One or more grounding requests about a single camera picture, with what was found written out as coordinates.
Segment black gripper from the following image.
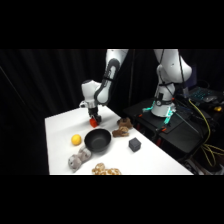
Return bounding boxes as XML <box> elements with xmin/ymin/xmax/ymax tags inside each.
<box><xmin>87</xmin><ymin>106</ymin><xmax>102</xmax><ymax>123</ymax></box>

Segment black cube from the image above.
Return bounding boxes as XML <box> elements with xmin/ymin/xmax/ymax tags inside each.
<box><xmin>128</xmin><ymin>137</ymin><xmax>142</xmax><ymax>153</ymax></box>

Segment brown plush toy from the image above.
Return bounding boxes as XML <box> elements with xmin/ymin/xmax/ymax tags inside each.
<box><xmin>111</xmin><ymin>117</ymin><xmax>134</xmax><ymax>139</ymax></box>

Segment red cube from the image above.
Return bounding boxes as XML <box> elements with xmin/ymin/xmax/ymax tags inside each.
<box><xmin>89</xmin><ymin>118</ymin><xmax>100</xmax><ymax>129</ymax></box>

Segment black bowl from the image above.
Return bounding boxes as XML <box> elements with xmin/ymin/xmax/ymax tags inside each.
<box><xmin>83</xmin><ymin>128</ymin><xmax>112</xmax><ymax>154</ymax></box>

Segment brown pretzel pastry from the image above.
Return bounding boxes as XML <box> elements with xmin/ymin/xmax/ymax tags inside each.
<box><xmin>91</xmin><ymin>162</ymin><xmax>123</xmax><ymax>176</ymax></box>

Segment yellow cable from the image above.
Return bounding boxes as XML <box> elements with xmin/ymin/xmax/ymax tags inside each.
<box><xmin>187</xmin><ymin>97</ymin><xmax>224</xmax><ymax>168</ymax></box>

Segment black curtain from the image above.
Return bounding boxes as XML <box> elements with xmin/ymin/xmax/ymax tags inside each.
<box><xmin>0</xmin><ymin>49</ymin><xmax>224</xmax><ymax>176</ymax></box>

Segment grey plush toy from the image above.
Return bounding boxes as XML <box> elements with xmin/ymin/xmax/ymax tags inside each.
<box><xmin>67</xmin><ymin>145</ymin><xmax>93</xmax><ymax>173</ymax></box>

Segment yellow ball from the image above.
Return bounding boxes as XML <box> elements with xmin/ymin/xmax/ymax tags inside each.
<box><xmin>70</xmin><ymin>133</ymin><xmax>83</xmax><ymax>146</ymax></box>

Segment black robot stand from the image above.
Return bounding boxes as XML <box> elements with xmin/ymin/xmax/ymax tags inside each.
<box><xmin>122</xmin><ymin>95</ymin><xmax>224</xmax><ymax>165</ymax></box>

